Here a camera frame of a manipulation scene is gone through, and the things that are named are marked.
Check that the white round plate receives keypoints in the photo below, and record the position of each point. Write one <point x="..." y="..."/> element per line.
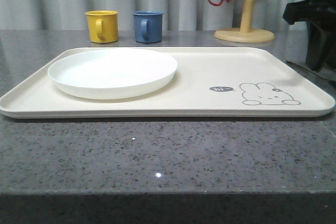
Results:
<point x="111" y="74"/>

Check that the cream rabbit serving tray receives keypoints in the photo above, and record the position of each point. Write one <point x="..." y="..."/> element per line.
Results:
<point x="210" y="81"/>

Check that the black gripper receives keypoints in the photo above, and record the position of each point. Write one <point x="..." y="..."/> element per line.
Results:
<point x="320" y="18"/>

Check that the wooden mug tree stand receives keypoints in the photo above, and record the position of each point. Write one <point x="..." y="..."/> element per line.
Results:
<point x="245" y="33"/>

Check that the blue enamel mug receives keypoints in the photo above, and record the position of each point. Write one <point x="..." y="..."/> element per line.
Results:
<point x="148" y="26"/>

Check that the yellow enamel mug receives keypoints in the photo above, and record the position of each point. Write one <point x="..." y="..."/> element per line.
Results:
<point x="103" y="26"/>

